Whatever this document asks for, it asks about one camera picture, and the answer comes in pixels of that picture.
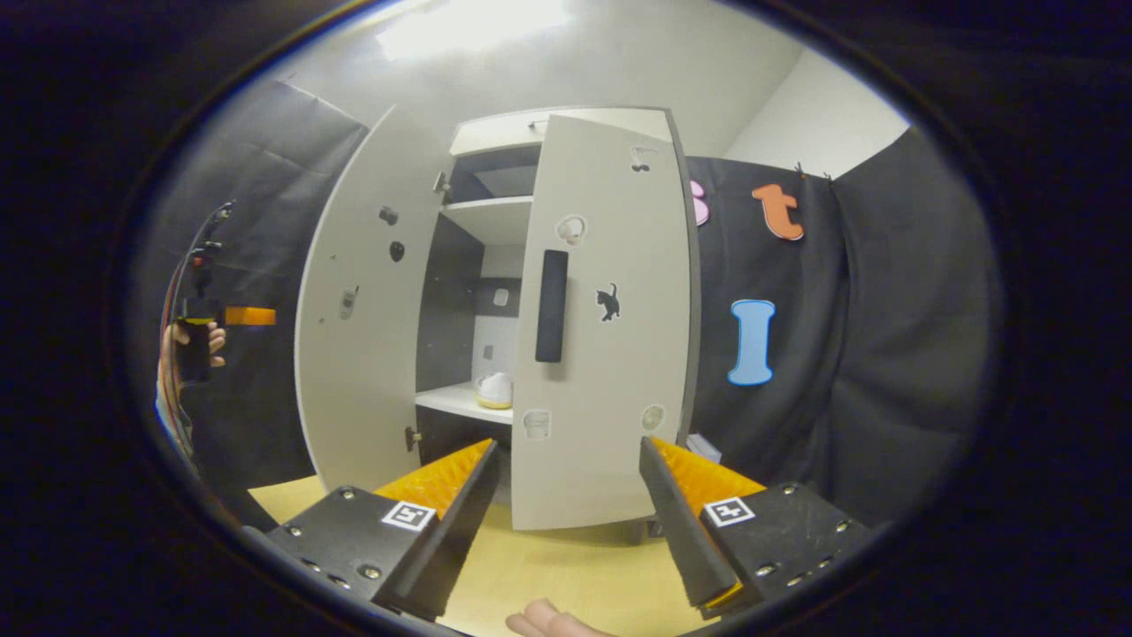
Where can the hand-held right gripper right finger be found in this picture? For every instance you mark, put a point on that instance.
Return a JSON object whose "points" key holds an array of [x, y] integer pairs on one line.
{"points": [[685, 531]]}

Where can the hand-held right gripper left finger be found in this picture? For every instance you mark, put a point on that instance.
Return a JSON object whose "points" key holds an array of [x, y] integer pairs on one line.
{"points": [[460, 531]]}

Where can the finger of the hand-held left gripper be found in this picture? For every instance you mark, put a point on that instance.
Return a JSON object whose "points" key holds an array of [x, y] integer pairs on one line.
{"points": [[252, 316]]}

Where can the white cabinet door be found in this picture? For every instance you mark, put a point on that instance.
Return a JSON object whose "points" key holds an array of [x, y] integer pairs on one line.
{"points": [[601, 398], [354, 398]]}

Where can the white striped canvas shoe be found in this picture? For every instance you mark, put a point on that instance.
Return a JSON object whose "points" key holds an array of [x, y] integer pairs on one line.
{"points": [[495, 389]]}

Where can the white shoe cabinet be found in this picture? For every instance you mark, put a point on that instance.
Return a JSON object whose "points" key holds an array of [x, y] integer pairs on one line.
{"points": [[460, 292]]}

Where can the white cabinet shelf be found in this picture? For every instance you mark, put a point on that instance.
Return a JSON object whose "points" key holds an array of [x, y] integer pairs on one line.
{"points": [[451, 400], [495, 217]]}

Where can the pale small object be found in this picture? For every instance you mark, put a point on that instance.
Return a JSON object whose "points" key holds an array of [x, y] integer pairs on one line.
{"points": [[703, 448]]}

